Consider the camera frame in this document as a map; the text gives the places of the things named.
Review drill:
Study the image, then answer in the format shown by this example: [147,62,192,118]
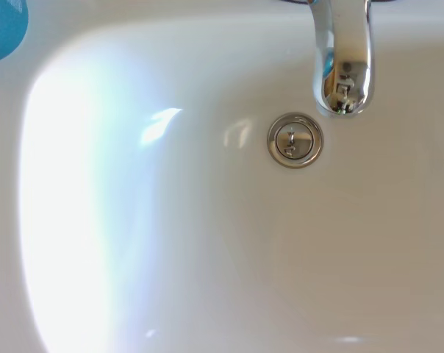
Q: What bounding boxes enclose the chrome faucet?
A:
[309,0,376,119]

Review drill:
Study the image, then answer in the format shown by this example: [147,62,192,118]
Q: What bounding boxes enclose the chrome sink drain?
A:
[267,112,326,170]

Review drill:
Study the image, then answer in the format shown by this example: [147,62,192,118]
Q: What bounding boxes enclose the white sink countertop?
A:
[0,0,444,353]

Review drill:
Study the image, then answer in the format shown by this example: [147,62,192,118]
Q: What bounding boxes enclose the blue jar black lid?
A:
[0,0,30,65]

